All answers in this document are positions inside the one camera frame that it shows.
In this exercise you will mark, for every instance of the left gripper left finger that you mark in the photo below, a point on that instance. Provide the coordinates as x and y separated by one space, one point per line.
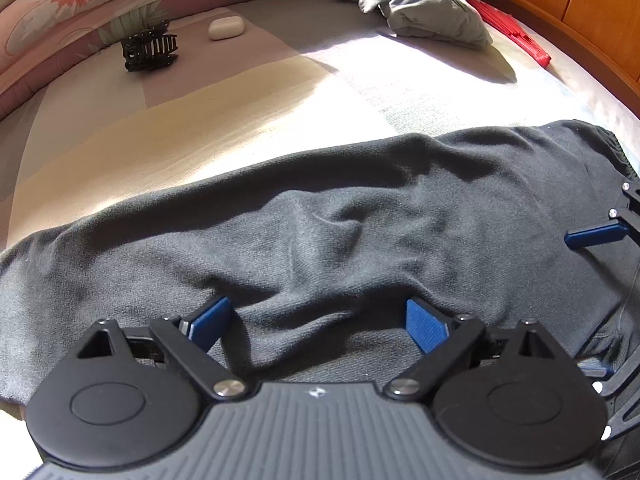
186 344

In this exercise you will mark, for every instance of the dark grey sweatpants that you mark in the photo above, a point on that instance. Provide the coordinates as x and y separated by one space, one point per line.
319 251

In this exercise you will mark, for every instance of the orange wooden headboard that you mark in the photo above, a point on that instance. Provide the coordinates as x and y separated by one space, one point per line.
601 35

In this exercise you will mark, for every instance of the black hair claw clip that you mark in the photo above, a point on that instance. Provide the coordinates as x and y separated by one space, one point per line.
151 49

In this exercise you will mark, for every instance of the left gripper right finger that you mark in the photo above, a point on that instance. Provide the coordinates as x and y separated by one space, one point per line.
444 342

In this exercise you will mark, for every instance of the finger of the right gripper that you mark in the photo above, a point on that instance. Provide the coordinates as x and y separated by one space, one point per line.
609 409
623 222

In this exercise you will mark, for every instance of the white earbud case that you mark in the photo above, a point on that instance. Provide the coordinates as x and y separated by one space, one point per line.
226 28

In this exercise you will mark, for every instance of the grey bundled cloth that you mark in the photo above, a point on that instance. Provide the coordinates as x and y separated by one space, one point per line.
453 21

